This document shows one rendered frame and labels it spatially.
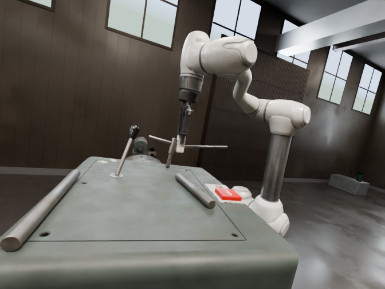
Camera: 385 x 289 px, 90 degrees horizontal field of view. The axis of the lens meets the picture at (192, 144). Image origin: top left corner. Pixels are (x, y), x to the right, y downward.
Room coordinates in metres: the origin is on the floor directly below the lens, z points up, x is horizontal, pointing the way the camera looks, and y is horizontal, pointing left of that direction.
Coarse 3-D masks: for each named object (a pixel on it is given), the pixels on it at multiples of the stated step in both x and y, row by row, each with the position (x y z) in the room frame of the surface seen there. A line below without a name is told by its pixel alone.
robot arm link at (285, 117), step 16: (272, 112) 1.02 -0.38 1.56; (288, 112) 0.97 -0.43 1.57; (304, 112) 0.94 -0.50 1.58; (272, 128) 1.03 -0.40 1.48; (288, 128) 0.98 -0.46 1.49; (272, 144) 1.04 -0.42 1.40; (288, 144) 1.01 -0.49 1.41; (272, 160) 1.03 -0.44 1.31; (272, 176) 1.03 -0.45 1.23; (272, 192) 1.03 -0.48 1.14; (256, 208) 1.05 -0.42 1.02; (272, 208) 1.01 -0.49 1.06; (272, 224) 0.99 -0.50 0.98; (288, 224) 1.01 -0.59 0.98
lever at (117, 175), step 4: (128, 140) 0.61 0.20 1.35; (128, 144) 0.60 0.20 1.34; (128, 148) 0.59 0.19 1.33; (124, 152) 0.58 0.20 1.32; (124, 156) 0.58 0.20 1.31; (120, 160) 0.57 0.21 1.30; (124, 160) 0.58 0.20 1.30; (120, 164) 0.56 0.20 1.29; (120, 168) 0.56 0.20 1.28; (116, 172) 0.55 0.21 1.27; (112, 176) 0.53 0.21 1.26; (116, 176) 0.54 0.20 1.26; (120, 176) 0.54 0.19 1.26
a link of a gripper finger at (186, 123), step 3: (186, 111) 0.71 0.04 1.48; (192, 111) 0.71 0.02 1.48; (186, 114) 0.71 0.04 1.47; (186, 117) 0.72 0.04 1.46; (189, 117) 0.72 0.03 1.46; (183, 120) 0.73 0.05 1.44; (186, 120) 0.72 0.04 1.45; (189, 120) 0.72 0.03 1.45; (183, 123) 0.72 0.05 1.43; (186, 123) 0.72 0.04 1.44; (189, 123) 0.72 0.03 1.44; (183, 126) 0.72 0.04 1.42; (186, 126) 0.72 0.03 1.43; (189, 126) 0.73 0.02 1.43; (183, 129) 0.72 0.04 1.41; (186, 129) 0.73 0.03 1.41
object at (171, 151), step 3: (174, 138) 0.76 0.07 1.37; (171, 141) 0.76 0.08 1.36; (174, 141) 0.75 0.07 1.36; (171, 144) 0.75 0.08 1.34; (174, 144) 0.75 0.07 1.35; (171, 147) 0.75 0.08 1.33; (174, 147) 0.75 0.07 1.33; (171, 150) 0.74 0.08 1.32; (174, 150) 0.75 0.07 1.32; (168, 153) 0.75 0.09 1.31; (171, 153) 0.74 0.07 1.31; (168, 156) 0.74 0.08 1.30; (171, 156) 0.74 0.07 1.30; (168, 159) 0.74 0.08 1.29; (168, 162) 0.73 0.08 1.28; (168, 165) 0.73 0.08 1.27
